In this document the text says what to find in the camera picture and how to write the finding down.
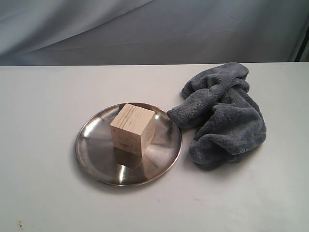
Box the light wooden cube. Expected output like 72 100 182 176
110 103 155 157

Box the blue-grey fluffy towel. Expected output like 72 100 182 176
167 62 267 170

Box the round stainless steel plate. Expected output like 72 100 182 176
74 102 183 186

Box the grey fabric backdrop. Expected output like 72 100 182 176
0 0 309 66

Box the black pole at right edge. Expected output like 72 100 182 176
294 29 309 62

